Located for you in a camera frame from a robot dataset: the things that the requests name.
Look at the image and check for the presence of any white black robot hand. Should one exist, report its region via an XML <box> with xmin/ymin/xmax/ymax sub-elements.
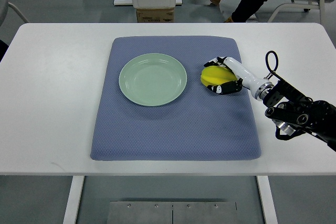
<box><xmin>204</xmin><ymin>57</ymin><xmax>274</xmax><ymax>100</ymax></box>

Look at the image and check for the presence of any yellow starfruit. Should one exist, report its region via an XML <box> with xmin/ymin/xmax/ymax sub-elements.
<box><xmin>201</xmin><ymin>66</ymin><xmax>237</xmax><ymax>87</ymax></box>

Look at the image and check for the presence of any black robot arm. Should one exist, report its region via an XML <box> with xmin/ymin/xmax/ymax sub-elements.
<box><xmin>260</xmin><ymin>51</ymin><xmax>335</xmax><ymax>150</ymax></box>

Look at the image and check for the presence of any light green plate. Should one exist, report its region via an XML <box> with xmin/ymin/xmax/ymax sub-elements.
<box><xmin>119</xmin><ymin>53</ymin><xmax>187</xmax><ymax>106</ymax></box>

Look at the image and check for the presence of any metal floor plate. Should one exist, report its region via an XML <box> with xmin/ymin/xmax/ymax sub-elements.
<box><xmin>107</xmin><ymin>201</ymin><xmax>238</xmax><ymax>223</ymax></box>

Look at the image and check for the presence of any blue quilted mat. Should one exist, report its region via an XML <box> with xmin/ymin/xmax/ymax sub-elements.
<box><xmin>90</xmin><ymin>36</ymin><xmax>261</xmax><ymax>161</ymax></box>

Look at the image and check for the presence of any white chair right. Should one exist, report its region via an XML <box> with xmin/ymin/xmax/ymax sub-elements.
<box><xmin>268</xmin><ymin>0</ymin><xmax>335</xmax><ymax>26</ymax></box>

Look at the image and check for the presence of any right white table leg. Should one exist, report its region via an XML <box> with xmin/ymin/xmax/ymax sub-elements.
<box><xmin>256</xmin><ymin>176</ymin><xmax>278</xmax><ymax>224</ymax></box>

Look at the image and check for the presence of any white table leg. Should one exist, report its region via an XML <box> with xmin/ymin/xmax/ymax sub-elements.
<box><xmin>256</xmin><ymin>176</ymin><xmax>278</xmax><ymax>224</ymax></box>
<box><xmin>63</xmin><ymin>176</ymin><xmax>85</xmax><ymax>224</ymax></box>

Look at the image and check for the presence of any cardboard box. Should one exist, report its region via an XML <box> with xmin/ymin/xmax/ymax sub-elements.
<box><xmin>136</xmin><ymin>8</ymin><xmax>174</xmax><ymax>23</ymax></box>

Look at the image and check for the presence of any left white table leg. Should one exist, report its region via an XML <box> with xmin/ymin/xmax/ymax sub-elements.
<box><xmin>63</xmin><ymin>176</ymin><xmax>85</xmax><ymax>224</ymax></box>

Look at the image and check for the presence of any person in dark clothes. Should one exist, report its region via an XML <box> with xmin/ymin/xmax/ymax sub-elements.
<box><xmin>0</xmin><ymin>40</ymin><xmax>8</xmax><ymax>61</ymax></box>

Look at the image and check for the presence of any grey chair left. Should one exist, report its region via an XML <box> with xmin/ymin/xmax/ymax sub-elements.
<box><xmin>0</xmin><ymin>0</ymin><xmax>29</xmax><ymax>25</ymax></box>

